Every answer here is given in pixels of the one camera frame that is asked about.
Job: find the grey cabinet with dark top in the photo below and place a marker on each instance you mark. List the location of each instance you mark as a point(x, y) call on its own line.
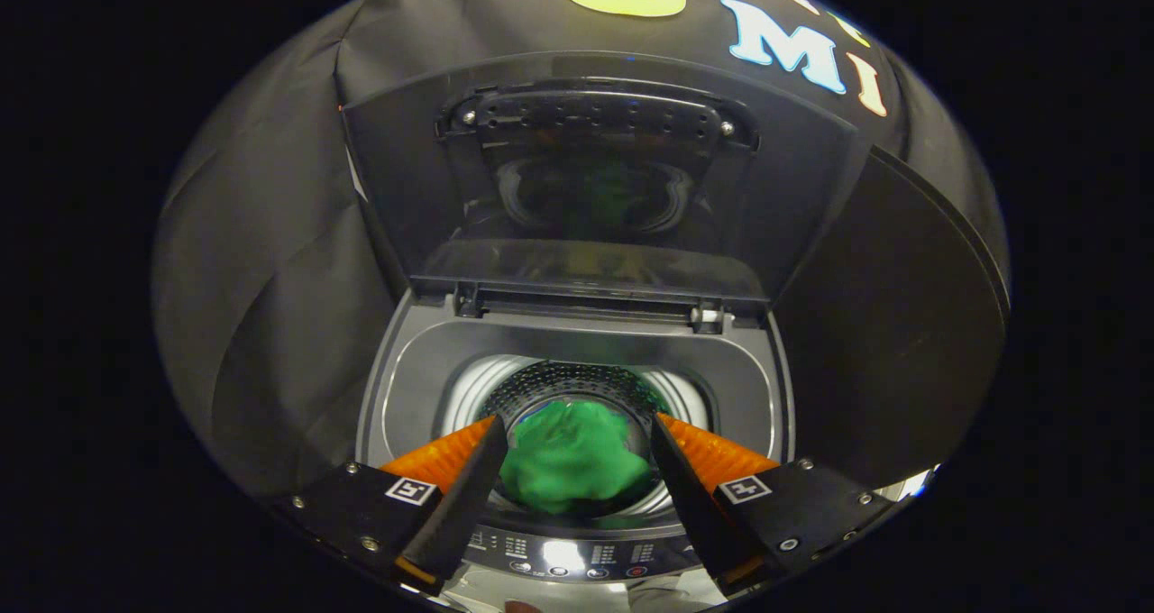
point(892, 324)

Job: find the dark washing machine lid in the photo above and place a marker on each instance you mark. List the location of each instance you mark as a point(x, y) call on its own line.
point(793, 189)

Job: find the grey washing machine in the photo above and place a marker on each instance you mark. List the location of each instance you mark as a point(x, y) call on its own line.
point(424, 370)

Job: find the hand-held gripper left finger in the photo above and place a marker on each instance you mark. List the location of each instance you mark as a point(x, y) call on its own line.
point(460, 514)

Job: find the green polo shirt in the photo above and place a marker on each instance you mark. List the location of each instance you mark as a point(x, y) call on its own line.
point(572, 460)

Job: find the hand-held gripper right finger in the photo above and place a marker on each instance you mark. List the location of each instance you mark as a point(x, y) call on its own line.
point(690, 505)

